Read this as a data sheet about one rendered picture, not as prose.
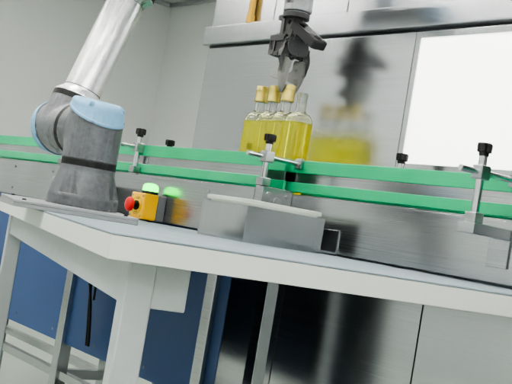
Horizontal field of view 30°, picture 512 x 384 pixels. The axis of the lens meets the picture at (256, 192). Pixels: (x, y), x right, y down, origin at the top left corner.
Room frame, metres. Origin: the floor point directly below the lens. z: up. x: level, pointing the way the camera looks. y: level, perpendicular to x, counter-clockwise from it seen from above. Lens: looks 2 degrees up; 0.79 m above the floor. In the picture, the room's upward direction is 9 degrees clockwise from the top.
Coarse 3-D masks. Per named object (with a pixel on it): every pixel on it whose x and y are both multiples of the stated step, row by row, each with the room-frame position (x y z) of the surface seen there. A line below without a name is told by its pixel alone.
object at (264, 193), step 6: (258, 186) 2.26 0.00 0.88; (264, 186) 2.25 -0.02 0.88; (258, 192) 2.26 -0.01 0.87; (264, 192) 2.25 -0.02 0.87; (270, 192) 2.26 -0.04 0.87; (276, 192) 2.27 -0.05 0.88; (282, 192) 2.28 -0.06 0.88; (288, 192) 2.30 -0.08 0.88; (258, 198) 2.25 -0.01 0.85; (264, 198) 2.25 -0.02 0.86; (270, 198) 2.26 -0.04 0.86; (276, 198) 2.27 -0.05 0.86; (282, 198) 2.29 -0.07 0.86; (288, 198) 2.29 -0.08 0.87; (282, 204) 2.29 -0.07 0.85; (288, 204) 2.30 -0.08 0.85
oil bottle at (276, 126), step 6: (276, 114) 2.45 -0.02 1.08; (282, 114) 2.43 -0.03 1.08; (270, 120) 2.46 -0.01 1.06; (276, 120) 2.44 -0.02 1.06; (282, 120) 2.42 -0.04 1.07; (270, 126) 2.46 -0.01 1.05; (276, 126) 2.44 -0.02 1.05; (282, 126) 2.42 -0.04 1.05; (270, 132) 2.45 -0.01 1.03; (276, 132) 2.44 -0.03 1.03; (282, 132) 2.43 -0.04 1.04; (276, 144) 2.43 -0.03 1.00; (276, 150) 2.43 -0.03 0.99
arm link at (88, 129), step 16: (80, 96) 1.99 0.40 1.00; (64, 112) 2.01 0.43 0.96; (80, 112) 1.95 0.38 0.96; (96, 112) 1.95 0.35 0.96; (112, 112) 1.96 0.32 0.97; (64, 128) 1.99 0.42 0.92; (80, 128) 1.95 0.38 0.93; (96, 128) 1.95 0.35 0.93; (112, 128) 1.96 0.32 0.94; (64, 144) 1.98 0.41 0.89; (80, 144) 1.95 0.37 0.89; (96, 144) 1.95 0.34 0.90; (112, 144) 1.97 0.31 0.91; (96, 160) 1.95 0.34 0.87; (112, 160) 1.98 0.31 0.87
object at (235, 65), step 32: (224, 0) 3.02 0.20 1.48; (320, 0) 2.65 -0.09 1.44; (352, 0) 2.54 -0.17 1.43; (384, 0) 2.44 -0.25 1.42; (416, 0) 2.35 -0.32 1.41; (448, 0) 2.27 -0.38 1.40; (480, 0) 2.16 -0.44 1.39; (224, 32) 2.96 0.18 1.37; (256, 32) 2.83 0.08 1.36; (320, 32) 2.59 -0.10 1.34; (352, 32) 2.50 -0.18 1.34; (384, 32) 2.43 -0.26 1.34; (224, 64) 2.97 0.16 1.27; (256, 64) 2.84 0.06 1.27; (224, 96) 2.95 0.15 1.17; (224, 128) 2.93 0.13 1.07
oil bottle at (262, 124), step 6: (264, 114) 2.49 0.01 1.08; (270, 114) 2.48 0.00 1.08; (258, 120) 2.50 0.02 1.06; (264, 120) 2.48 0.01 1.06; (258, 126) 2.50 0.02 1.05; (264, 126) 2.48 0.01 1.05; (258, 132) 2.49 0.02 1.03; (264, 132) 2.47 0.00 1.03; (258, 138) 2.49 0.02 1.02; (252, 144) 2.51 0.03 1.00; (258, 144) 2.49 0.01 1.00; (264, 144) 2.47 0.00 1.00; (252, 150) 2.50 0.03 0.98; (258, 150) 2.48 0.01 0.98
